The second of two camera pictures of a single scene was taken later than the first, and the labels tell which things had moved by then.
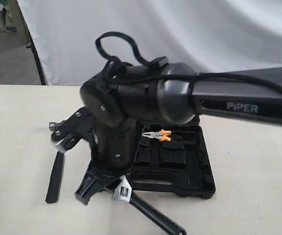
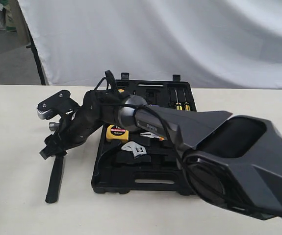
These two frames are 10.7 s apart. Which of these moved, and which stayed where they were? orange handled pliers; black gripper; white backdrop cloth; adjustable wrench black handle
Moved: adjustable wrench black handle; black gripper
Stayed: white backdrop cloth; orange handled pliers
